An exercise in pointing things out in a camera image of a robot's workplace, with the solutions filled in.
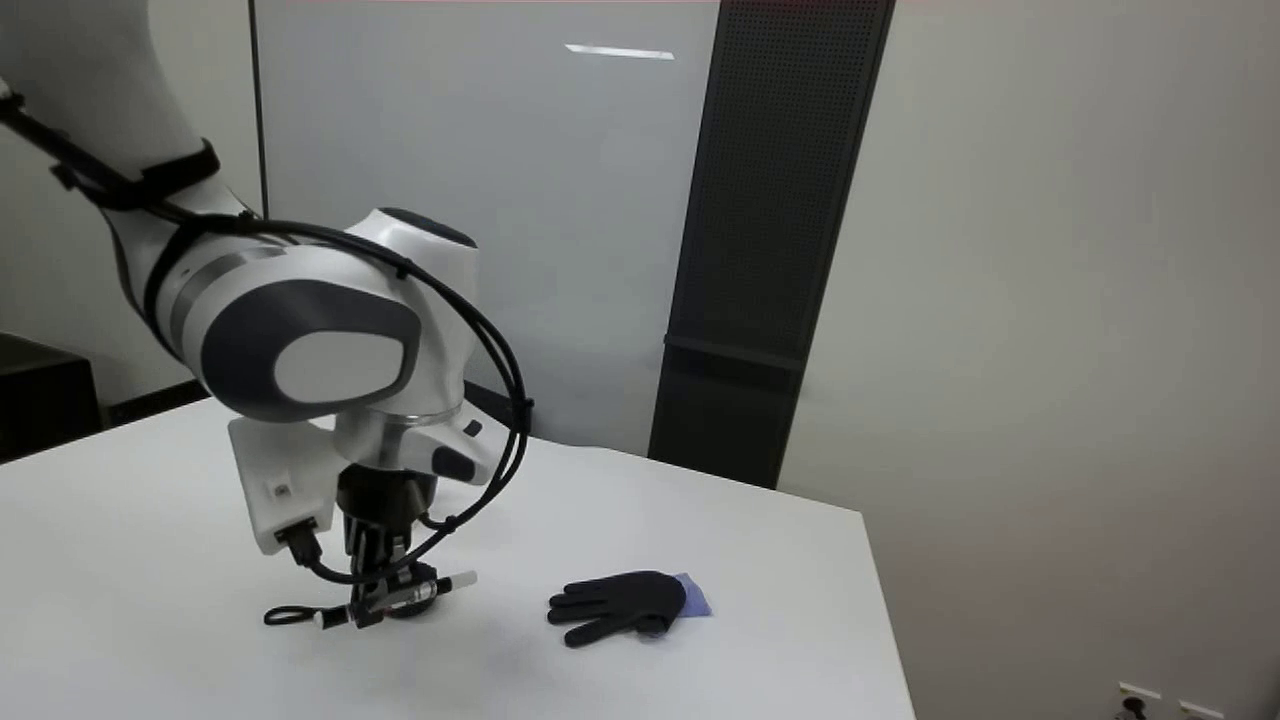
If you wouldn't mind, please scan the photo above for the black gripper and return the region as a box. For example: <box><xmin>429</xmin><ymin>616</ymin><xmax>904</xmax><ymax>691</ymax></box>
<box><xmin>331</xmin><ymin>461</ymin><xmax>446</xmax><ymax>634</ymax></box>

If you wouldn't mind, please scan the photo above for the black glove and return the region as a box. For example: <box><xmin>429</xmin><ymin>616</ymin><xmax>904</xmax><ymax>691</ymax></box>
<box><xmin>543</xmin><ymin>570</ymin><xmax>690</xmax><ymax>652</ymax></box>

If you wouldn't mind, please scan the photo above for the blue cloth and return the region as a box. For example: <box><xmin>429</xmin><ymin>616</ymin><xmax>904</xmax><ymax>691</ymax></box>
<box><xmin>666</xmin><ymin>570</ymin><xmax>717</xmax><ymax>625</ymax></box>

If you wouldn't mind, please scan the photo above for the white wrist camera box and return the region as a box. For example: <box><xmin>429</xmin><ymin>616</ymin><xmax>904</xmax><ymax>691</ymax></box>
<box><xmin>222</xmin><ymin>415</ymin><xmax>346</xmax><ymax>561</ymax></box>

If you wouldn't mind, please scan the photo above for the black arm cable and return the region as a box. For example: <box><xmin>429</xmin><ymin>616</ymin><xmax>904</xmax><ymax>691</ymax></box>
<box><xmin>0</xmin><ymin>76</ymin><xmax>541</xmax><ymax>593</ymax></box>

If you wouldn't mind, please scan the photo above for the dark wall pillar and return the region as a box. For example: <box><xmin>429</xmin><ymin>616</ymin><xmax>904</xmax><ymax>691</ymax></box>
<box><xmin>645</xmin><ymin>0</ymin><xmax>901</xmax><ymax>491</ymax></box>

